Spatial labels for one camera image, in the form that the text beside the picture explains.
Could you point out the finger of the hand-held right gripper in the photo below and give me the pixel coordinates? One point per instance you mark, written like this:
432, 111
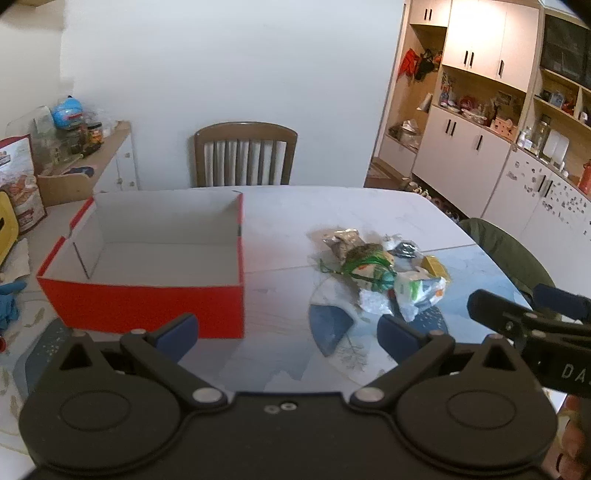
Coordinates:
565, 300
491, 308

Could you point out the blue cloth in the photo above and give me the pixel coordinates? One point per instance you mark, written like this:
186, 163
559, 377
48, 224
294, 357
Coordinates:
7, 304

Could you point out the red bottle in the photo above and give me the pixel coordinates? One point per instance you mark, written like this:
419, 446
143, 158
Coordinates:
586, 177

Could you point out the silver foil bag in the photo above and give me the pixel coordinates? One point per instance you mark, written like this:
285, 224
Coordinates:
339, 240

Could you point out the white crumpled tissue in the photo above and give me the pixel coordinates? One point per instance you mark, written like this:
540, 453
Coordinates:
16, 258

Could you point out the white wooden wall cabinet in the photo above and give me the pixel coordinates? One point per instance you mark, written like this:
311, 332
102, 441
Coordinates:
466, 147

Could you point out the white plastic canister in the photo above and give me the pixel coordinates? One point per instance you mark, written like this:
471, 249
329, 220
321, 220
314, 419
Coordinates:
556, 145

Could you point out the white sideboard with wooden top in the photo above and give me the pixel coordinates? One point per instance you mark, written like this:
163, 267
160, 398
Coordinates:
115, 170

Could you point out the dark object in clear wrapper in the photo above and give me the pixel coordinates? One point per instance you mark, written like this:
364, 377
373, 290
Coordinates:
404, 249

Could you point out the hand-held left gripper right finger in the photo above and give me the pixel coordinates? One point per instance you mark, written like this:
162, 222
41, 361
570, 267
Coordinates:
397, 334

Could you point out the row of shoes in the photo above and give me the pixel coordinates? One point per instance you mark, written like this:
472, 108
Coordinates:
429, 196

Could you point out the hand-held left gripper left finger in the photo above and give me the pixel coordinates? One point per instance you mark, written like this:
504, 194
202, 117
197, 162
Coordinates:
178, 330

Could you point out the red printed snack bag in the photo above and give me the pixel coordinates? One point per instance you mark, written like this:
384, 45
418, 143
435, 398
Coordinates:
23, 194

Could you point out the red and black hanging bags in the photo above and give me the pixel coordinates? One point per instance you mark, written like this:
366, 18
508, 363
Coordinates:
418, 62

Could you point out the person's right hand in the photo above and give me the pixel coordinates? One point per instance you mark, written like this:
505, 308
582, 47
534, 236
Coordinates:
577, 443

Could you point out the clear glass jar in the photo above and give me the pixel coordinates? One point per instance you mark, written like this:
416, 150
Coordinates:
541, 134

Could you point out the yellow packet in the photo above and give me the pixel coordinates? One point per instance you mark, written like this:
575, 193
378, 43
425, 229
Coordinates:
436, 267

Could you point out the dark glass jar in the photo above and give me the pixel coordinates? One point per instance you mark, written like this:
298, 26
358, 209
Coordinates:
75, 141

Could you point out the white green printed packet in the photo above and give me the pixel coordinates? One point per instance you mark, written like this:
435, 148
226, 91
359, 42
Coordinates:
418, 290

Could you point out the blue printed table mat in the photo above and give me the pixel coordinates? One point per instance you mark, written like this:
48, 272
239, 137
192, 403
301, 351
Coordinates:
332, 327

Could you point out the brown wooden chair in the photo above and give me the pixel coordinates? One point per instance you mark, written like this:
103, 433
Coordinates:
244, 131

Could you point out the red cardboard box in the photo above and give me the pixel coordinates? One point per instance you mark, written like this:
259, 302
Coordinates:
138, 302

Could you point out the dark green chair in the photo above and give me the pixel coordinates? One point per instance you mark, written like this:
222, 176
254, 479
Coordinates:
508, 249

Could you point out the blue round toy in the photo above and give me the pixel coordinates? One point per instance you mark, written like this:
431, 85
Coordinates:
67, 113

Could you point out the jar with orange label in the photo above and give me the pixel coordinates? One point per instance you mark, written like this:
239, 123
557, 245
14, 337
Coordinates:
94, 133

